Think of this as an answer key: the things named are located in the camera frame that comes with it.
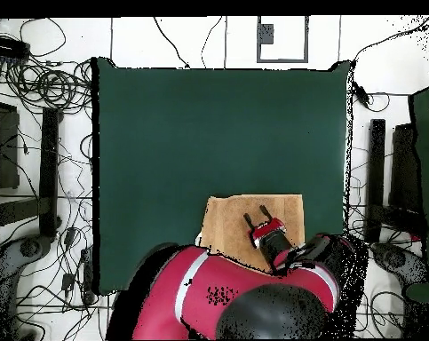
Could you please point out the tan terry towel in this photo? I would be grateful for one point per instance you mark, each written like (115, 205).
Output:
(224, 223)

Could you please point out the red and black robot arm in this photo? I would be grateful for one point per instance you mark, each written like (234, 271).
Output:
(214, 284)

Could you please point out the dark green table cloth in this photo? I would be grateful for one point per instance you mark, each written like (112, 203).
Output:
(217, 142)

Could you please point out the grey office chair base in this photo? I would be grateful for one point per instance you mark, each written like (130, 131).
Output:
(395, 259)
(8, 259)

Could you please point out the black box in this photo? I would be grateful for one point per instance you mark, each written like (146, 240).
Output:
(4, 149)
(404, 167)

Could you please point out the black power adapter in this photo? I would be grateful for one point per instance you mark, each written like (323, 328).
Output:
(360, 96)
(67, 280)
(69, 237)

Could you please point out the black power strip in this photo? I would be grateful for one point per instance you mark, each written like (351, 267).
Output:
(4, 46)

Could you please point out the black stand frame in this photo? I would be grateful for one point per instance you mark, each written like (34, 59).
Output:
(376, 160)
(49, 170)

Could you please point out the grey floor hatch frame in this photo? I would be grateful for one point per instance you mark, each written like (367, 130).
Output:
(266, 33)

